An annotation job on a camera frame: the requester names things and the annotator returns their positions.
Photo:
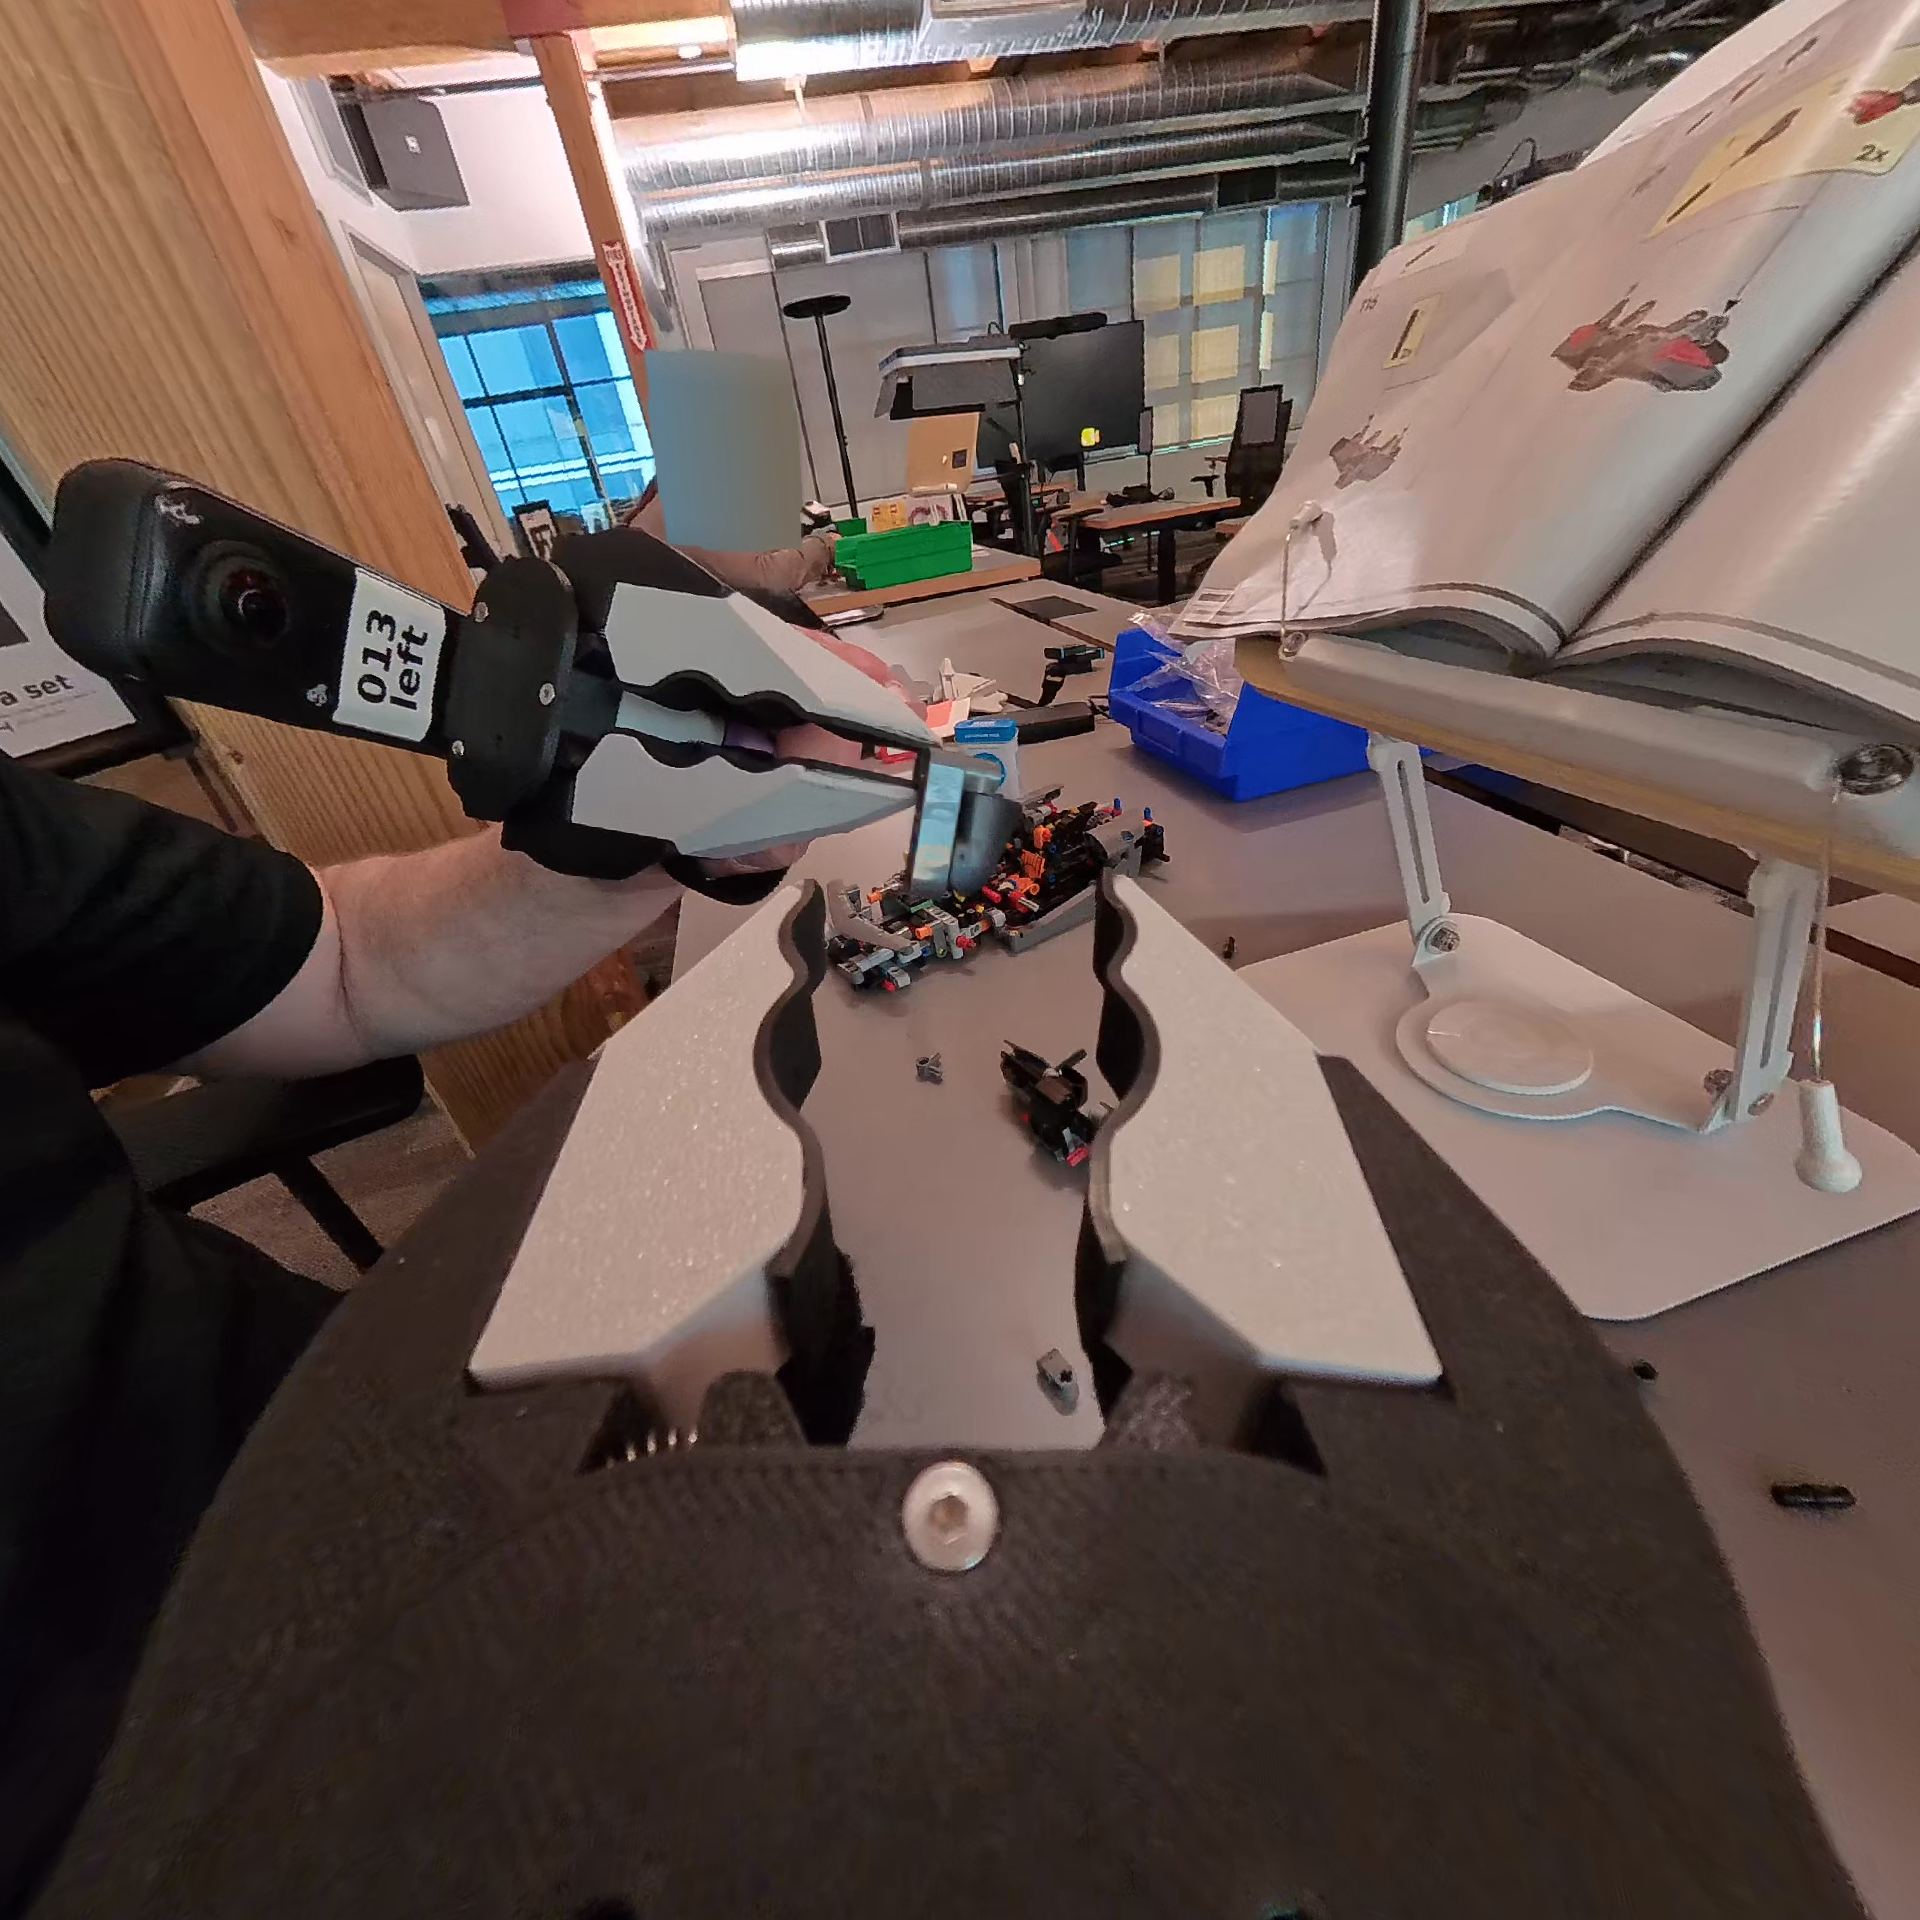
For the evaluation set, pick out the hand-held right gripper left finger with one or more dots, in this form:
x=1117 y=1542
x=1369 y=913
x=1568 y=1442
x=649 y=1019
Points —
x=661 y=1200

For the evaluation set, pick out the wooden column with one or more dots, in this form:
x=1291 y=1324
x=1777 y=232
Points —
x=224 y=299

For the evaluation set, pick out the multicoloured lego chassis model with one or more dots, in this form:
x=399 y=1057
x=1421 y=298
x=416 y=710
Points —
x=1037 y=868

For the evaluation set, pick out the white papers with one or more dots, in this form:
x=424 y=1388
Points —
x=968 y=691

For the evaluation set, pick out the plain black cylinder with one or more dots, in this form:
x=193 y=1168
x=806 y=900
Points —
x=1059 y=723

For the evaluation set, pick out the person's left forearm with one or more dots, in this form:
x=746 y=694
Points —
x=451 y=960

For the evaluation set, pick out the white book stand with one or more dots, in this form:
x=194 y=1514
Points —
x=1575 y=1200

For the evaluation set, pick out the window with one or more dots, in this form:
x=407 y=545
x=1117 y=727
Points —
x=523 y=406

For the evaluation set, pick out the black office chair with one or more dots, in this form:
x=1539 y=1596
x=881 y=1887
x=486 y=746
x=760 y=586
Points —
x=270 y=1124

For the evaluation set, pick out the person's left hand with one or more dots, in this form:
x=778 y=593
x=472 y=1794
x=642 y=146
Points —
x=758 y=860

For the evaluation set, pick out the cardboard box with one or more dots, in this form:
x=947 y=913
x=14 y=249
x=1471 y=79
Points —
x=942 y=450

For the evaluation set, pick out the framed black white poster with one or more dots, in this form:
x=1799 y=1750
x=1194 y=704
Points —
x=61 y=674

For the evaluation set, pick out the black floor lamp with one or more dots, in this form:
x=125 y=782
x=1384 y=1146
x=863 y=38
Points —
x=818 y=306

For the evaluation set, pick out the small black lego assembly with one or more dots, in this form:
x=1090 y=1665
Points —
x=1059 y=1102

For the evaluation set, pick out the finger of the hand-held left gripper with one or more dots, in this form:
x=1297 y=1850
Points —
x=721 y=644
x=721 y=803

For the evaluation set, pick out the black wall speaker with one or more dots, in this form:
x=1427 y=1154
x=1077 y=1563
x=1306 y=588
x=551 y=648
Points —
x=405 y=148

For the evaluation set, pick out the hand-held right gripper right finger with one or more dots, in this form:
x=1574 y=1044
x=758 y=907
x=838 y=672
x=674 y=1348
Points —
x=1261 y=1200

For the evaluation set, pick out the black monitor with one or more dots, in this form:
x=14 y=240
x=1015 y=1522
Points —
x=1088 y=383

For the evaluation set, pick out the black steel column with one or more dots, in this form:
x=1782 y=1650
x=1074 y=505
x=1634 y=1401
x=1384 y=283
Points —
x=1391 y=135

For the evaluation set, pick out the white blue gum container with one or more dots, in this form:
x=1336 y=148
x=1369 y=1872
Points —
x=992 y=744

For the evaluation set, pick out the clear plastic bags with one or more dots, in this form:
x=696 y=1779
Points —
x=1185 y=674

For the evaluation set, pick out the black silver softbox light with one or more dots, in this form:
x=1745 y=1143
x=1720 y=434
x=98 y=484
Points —
x=944 y=375

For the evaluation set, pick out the wooden top desk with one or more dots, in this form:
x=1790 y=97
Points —
x=961 y=588

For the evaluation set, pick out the silver ventilation duct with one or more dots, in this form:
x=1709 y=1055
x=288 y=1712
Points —
x=974 y=113
x=901 y=187

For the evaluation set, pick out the lego instruction book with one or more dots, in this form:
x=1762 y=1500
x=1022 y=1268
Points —
x=1575 y=375

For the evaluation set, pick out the stack of green bins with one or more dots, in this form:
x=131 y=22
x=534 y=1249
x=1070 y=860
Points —
x=901 y=559

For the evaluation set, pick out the black clamp device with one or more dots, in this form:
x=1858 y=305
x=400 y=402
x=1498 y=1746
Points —
x=1072 y=668

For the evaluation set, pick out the scattered loose lego pieces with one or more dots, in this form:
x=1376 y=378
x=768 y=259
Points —
x=1808 y=1496

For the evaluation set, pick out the dark grey lego panel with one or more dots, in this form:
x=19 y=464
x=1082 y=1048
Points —
x=961 y=825

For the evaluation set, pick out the red wall sign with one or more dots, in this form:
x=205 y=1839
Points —
x=624 y=292

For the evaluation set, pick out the blue storage bin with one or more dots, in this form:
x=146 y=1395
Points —
x=1277 y=750

